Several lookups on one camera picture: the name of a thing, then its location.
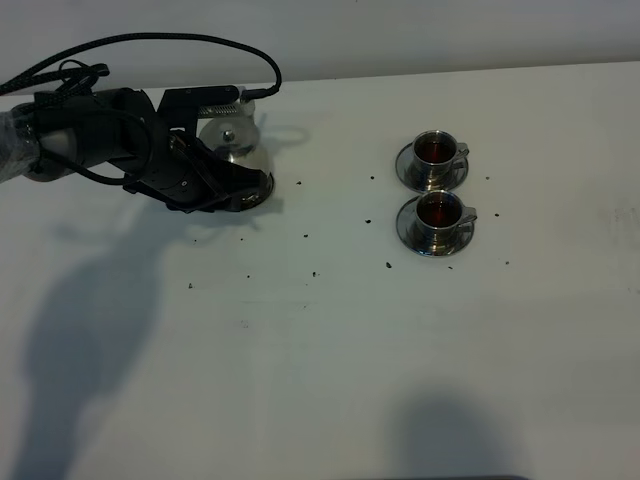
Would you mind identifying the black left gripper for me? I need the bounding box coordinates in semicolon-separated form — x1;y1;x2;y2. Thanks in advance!
94;85;265;213

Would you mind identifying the stainless steel teapot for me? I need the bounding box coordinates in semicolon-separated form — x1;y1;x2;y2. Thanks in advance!
197;102;276;209

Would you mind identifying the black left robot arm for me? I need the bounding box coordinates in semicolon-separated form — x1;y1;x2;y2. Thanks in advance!
1;85;274;213

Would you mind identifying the round steel teapot tray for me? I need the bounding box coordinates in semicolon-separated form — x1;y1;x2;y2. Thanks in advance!
237;170;275;211

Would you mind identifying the near stainless steel saucer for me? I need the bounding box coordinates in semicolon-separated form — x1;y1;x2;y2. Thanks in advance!
396;196;475;257

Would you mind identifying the stainless steel saucer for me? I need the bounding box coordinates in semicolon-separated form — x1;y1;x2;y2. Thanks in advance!
395;143;469;193
396;196;475;257

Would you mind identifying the far stainless steel teacup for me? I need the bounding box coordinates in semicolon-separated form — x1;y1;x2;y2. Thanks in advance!
411;130;469;180

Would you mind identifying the stainless steel teacup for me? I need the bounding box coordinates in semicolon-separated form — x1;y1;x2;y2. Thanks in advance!
411;130;469;180
414;190;478;239

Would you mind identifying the near stainless steel teacup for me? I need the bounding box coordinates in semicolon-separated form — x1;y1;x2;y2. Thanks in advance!
414;190;478;239

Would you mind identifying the far stainless steel saucer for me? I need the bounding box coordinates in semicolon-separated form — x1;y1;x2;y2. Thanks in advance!
395;143;469;193

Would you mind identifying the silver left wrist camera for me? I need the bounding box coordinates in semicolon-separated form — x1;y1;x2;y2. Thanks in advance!
197;87;255;119

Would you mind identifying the braided black left cable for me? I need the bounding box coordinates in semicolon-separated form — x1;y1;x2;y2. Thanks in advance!
0;31;282;186

